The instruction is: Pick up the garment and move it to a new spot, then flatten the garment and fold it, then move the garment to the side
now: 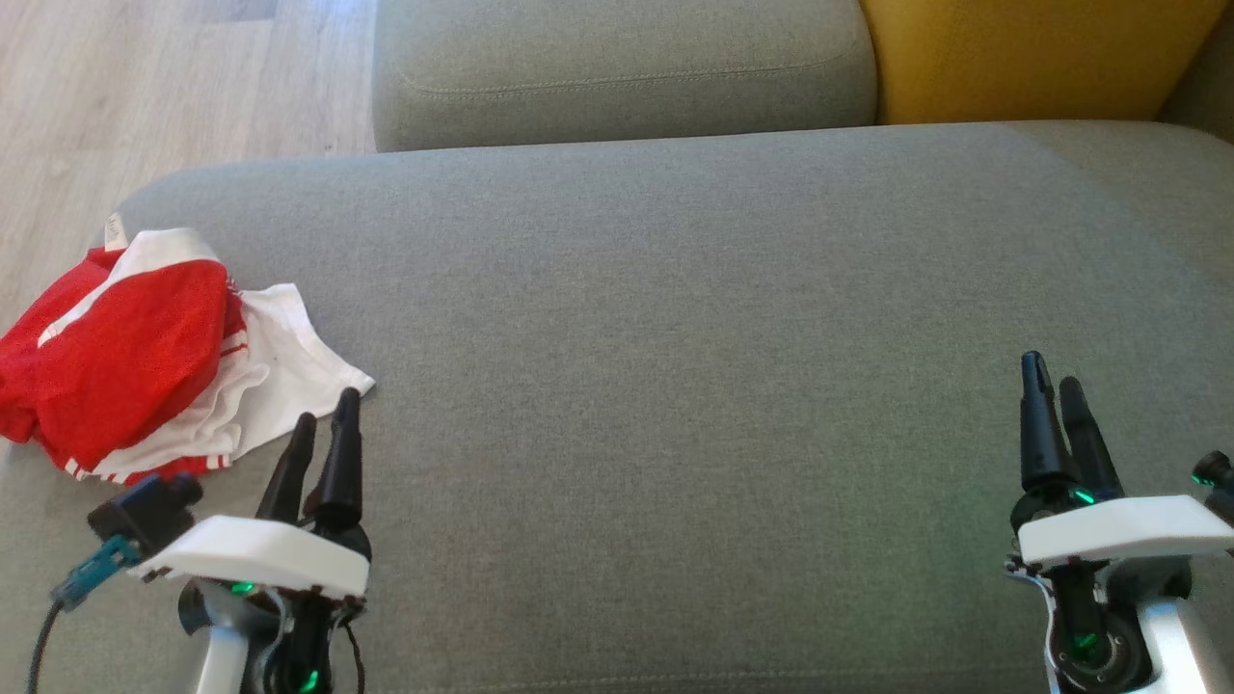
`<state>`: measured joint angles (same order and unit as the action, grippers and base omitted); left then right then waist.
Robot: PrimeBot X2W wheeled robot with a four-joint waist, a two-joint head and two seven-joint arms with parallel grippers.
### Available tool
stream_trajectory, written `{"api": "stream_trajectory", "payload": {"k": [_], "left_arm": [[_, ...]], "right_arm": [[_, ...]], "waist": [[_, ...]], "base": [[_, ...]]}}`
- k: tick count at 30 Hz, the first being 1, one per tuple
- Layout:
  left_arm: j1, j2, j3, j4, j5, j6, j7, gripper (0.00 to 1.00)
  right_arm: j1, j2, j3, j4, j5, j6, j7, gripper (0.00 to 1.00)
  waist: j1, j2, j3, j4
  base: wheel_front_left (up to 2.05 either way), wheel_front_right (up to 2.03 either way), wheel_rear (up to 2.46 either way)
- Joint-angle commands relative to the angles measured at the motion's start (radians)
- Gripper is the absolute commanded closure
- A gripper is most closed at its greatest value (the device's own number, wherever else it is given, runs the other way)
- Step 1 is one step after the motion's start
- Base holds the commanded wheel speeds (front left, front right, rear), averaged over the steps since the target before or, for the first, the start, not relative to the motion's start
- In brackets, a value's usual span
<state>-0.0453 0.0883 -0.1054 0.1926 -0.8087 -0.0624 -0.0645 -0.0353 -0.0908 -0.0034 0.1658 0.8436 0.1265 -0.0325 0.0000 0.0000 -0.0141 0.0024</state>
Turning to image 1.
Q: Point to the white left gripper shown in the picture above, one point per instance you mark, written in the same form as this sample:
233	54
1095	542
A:
260	554

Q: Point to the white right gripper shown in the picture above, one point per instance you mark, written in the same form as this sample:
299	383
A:
1109	530

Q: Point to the red and white jersey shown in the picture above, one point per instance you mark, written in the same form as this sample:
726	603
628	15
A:
125	357

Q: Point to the grey sofa seat cushion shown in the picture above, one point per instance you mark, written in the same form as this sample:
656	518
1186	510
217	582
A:
675	386

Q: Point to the narrow grey sofa back cushion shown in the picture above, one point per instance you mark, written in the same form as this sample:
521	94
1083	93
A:
1210	96

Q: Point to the yellow sofa cushion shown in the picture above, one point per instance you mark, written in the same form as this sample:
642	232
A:
1022	58

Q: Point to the wide grey sofa back cushion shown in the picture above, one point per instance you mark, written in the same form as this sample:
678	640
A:
627	67

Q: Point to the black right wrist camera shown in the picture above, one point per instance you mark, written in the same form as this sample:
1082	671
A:
1217	477

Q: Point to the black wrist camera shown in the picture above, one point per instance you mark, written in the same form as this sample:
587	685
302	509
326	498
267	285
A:
145	511
1217	477

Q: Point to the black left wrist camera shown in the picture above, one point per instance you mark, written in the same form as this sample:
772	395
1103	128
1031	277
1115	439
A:
145	511

